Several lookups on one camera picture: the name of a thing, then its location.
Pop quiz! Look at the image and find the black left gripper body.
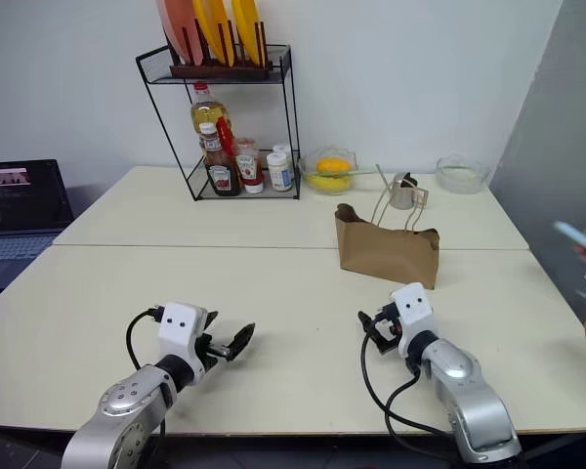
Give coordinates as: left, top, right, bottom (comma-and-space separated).
193, 332, 231, 381

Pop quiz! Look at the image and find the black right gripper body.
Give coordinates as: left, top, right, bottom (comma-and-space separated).
369, 301, 404, 354

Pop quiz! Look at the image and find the brown paper bag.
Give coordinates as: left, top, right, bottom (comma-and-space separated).
334, 164, 441, 291

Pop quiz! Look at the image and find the metal cup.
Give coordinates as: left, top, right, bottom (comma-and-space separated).
389, 171, 425, 210

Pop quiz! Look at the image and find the dark sauce bottle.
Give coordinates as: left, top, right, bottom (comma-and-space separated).
197, 122, 243, 198

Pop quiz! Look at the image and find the pale green stick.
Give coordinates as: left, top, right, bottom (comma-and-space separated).
316, 167, 376, 178

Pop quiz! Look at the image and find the small ketchup squeeze bottle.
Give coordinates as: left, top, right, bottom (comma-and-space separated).
233, 138, 267, 195

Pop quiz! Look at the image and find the glass bowl with fruit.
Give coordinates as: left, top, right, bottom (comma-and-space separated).
297, 146, 361, 197

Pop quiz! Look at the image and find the white spice jar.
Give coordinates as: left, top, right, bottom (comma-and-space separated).
272, 143, 295, 180
266, 151, 294, 193

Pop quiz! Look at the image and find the empty glass bowl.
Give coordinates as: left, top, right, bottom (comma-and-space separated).
435, 152, 491, 195

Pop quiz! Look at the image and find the cooking oil bottle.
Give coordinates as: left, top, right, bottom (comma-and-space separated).
189, 81, 236, 158

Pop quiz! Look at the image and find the dark laptop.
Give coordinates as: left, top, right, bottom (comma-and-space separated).
0, 158, 76, 294

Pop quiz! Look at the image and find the grey partition panel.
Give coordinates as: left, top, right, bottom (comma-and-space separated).
487, 0, 586, 324

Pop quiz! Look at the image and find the brown wooden plate rack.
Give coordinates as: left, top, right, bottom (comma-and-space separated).
168, 19, 274, 81

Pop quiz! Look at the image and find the yellow plate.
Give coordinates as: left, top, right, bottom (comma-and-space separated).
191, 0, 236, 68
230, 0, 268, 68

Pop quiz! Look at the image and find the pink plate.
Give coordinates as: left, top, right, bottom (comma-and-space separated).
155, 0, 202, 65

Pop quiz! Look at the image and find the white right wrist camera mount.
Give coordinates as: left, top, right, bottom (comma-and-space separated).
389, 281, 439, 354

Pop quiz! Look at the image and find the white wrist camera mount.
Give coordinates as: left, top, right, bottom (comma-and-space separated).
389, 281, 439, 354
156, 302, 211, 388

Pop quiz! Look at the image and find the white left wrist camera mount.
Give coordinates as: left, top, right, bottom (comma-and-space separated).
156, 302, 211, 388

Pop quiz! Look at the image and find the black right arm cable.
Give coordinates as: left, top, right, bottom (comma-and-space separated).
360, 330, 465, 461

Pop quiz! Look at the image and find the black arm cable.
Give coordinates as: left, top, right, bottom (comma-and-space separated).
360, 330, 465, 461
125, 306, 165, 372

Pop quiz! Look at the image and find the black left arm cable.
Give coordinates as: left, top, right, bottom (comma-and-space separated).
125, 306, 165, 372

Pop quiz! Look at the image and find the black wire shelf rack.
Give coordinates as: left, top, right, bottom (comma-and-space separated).
135, 43, 303, 202

